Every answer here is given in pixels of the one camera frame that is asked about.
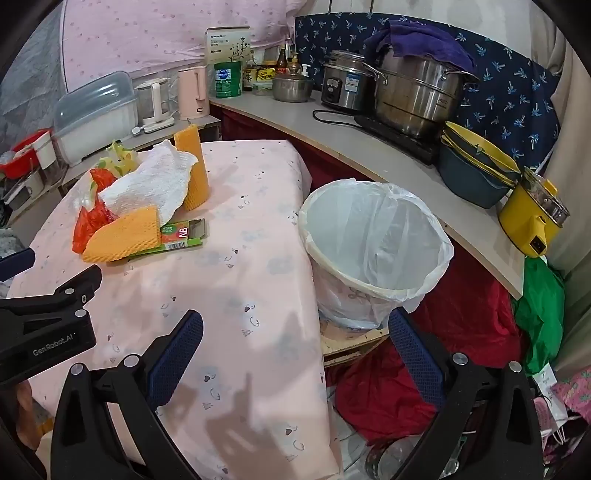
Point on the green plastic bag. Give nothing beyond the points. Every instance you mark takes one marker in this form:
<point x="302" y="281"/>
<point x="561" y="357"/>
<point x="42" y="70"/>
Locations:
<point x="542" y="314"/>

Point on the red cloth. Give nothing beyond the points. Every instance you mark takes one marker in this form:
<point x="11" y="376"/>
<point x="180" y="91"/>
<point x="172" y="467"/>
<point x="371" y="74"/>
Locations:
<point x="383" y="392"/>

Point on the clear glass jar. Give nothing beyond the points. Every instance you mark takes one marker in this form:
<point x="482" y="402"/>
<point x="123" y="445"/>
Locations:
<point x="392" y="459"/>

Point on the white lidded container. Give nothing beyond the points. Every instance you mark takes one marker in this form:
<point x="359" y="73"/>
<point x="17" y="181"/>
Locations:
<point x="45" y="152"/>

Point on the green tin can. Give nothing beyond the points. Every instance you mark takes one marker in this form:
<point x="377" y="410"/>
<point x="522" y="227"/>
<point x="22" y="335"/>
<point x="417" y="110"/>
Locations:
<point x="227" y="81"/>

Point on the white kettle plug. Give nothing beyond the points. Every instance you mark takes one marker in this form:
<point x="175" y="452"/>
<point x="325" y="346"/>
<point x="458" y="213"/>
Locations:
<point x="137" y="130"/>

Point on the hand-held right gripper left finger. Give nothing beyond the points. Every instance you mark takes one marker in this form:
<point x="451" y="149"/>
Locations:
<point x="178" y="350"/>

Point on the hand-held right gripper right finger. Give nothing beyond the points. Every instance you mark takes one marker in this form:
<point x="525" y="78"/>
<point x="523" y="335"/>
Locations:
<point x="415" y="350"/>

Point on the green tea carton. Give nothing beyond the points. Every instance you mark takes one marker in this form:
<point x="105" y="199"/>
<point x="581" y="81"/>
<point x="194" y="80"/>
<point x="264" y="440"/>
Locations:
<point x="182" y="233"/>

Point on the white paper towel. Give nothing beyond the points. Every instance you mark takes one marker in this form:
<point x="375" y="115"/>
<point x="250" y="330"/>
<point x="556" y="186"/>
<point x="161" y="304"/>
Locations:
<point x="147" y="184"/>

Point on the pink printed bag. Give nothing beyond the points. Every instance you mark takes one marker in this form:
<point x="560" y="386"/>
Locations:
<point x="575" y="392"/>

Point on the wooden board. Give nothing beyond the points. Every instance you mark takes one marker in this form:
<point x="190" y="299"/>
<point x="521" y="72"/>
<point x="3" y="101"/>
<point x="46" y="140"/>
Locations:
<point x="346" y="341"/>

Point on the amber sauce bottle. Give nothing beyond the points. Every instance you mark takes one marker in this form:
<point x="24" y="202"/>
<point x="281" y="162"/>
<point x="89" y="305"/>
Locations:
<point x="294" y="64"/>

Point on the small steel lidded pot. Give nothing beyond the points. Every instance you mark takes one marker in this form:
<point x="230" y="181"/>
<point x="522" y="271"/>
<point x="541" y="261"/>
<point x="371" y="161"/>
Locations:
<point x="291" y="87"/>

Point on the beige cardboard box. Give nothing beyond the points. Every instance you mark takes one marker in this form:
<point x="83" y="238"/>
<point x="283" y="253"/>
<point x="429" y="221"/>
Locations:
<point x="226" y="44"/>

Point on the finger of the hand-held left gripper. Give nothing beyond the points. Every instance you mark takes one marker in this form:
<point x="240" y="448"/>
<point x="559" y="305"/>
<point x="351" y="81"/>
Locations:
<point x="78" y="286"/>
<point x="18" y="263"/>

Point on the pink electric kettle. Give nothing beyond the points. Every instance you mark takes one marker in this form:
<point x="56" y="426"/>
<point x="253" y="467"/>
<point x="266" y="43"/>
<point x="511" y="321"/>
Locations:
<point x="191" y="92"/>

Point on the clear plastic food container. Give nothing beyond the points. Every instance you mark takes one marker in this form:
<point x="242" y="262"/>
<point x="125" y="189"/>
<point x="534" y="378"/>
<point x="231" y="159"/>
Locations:
<point x="262" y="88"/>

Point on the black induction cooker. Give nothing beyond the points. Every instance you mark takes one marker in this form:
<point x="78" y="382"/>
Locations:
<point x="406" y="138"/>

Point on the orange foam fruit net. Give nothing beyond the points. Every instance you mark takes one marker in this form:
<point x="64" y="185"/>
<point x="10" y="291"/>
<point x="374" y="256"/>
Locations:
<point x="196" y="175"/>
<point x="124" y="235"/>

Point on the red plastic basin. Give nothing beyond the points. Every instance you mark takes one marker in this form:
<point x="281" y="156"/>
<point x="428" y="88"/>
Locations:
<point x="18" y="154"/>

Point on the yellow basin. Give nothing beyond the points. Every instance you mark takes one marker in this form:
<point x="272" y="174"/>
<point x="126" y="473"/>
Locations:
<point x="485" y="147"/>

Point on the steel rice cooker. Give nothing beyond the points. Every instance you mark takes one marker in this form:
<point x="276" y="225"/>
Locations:
<point x="344" y="83"/>

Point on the wooden side cabinet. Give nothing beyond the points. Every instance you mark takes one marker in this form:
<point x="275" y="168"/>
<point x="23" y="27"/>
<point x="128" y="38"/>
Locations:
<point x="152" y="141"/>

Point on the yellow electric pot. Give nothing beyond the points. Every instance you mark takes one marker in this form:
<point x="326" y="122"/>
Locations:
<point x="526" y="217"/>

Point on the beige curtain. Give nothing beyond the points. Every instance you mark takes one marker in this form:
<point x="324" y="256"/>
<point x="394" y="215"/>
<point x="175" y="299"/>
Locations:
<point x="570" y="115"/>

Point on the blue basin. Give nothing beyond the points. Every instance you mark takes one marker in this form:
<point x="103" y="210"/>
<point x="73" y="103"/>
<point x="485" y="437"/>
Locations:
<point x="466" y="180"/>

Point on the purple towel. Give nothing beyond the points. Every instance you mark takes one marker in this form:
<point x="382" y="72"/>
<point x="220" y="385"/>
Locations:
<point x="415" y="41"/>

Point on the white glass kettle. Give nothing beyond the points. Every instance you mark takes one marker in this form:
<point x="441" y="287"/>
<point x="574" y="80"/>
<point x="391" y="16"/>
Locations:
<point x="154" y="104"/>

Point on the pink dotted curtain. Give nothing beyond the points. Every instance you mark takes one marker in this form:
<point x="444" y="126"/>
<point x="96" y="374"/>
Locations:
<point x="152" y="37"/>

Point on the yellow-green plastic bag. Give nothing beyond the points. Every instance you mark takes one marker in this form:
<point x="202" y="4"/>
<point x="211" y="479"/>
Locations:
<point x="117" y="159"/>

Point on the large steel steamer pot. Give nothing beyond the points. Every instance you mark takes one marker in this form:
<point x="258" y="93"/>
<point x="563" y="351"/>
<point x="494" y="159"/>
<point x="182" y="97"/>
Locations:
<point x="415" y="97"/>

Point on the blue floral cloth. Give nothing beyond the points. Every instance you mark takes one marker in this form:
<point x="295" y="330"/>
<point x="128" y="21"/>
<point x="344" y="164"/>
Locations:
<point x="508" y="92"/>

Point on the white dish box clear lid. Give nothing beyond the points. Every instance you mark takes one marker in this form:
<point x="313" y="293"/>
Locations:
<point x="97" y="124"/>

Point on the red capped sauce bottle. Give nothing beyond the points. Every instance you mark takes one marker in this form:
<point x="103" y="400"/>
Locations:
<point x="281" y="62"/>

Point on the dark sauce bottle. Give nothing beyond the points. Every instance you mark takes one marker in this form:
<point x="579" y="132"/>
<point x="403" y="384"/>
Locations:
<point x="249" y="74"/>

